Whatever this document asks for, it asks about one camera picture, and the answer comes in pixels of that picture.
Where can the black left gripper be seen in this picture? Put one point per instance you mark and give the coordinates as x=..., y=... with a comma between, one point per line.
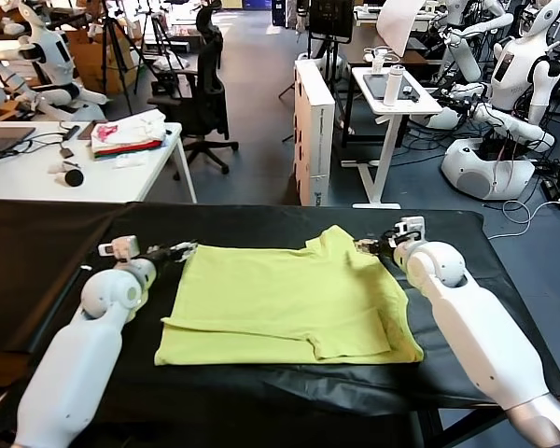
x=158, y=256

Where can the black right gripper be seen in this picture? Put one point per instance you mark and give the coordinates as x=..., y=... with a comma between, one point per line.
x=385, y=248

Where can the yellow-green t-shirt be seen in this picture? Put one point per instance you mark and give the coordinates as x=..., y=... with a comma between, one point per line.
x=280, y=298

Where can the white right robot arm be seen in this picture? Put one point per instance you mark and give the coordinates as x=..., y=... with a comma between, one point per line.
x=476, y=326

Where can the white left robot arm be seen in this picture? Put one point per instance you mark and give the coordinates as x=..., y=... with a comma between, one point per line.
x=84, y=340

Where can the stack of folded clothes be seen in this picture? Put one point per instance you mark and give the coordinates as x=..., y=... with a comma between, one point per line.
x=130, y=134

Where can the white plastic bag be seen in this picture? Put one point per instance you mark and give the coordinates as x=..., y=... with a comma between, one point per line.
x=130, y=160

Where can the tall white cardboard box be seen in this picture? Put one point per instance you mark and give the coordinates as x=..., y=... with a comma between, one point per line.
x=315, y=135

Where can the black round ball device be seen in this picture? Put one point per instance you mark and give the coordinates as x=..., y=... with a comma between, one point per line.
x=74, y=178

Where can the black table cover cloth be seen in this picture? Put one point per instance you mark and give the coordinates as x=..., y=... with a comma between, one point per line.
x=51, y=242

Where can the small white standing desk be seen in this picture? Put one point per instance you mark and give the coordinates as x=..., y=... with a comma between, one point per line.
x=401, y=108

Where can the white handheld controller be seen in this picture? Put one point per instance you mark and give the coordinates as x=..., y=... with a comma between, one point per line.
x=58, y=168

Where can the black office chair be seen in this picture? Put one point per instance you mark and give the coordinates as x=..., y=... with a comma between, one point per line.
x=207, y=93

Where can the grey tablet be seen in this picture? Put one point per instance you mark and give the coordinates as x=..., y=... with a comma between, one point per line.
x=374, y=87

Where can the white water bottle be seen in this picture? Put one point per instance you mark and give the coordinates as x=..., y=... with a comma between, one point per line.
x=393, y=88

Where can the large white desk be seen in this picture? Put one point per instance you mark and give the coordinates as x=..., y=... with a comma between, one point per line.
x=28, y=183

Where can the small white device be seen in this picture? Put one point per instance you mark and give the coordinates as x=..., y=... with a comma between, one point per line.
x=377, y=61

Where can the large brown cardboard box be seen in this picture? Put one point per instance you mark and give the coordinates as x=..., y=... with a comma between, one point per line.
x=91, y=70

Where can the white humanoid robot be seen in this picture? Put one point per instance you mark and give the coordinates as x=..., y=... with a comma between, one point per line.
x=462, y=60
x=508, y=79
x=51, y=55

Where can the grey laptop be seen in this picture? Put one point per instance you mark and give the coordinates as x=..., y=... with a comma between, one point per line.
x=2, y=139

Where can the white humanoid robot right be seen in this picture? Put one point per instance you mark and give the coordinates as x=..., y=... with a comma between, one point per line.
x=508, y=79

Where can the white curved board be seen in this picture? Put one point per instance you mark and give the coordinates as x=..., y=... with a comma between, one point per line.
x=396, y=28

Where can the black monitor on stand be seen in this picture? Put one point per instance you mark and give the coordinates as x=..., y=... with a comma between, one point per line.
x=330, y=21

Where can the small brown cardboard box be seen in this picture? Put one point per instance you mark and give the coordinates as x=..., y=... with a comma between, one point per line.
x=0, y=112

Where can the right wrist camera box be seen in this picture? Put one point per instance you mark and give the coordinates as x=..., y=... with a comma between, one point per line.
x=410, y=228

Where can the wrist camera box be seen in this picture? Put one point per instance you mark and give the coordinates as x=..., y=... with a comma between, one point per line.
x=121, y=247
x=410, y=228

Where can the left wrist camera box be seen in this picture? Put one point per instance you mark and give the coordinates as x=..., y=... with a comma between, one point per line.
x=121, y=247

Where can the black camera tripod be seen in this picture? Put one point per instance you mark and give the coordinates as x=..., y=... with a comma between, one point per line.
x=161, y=37
x=114, y=42

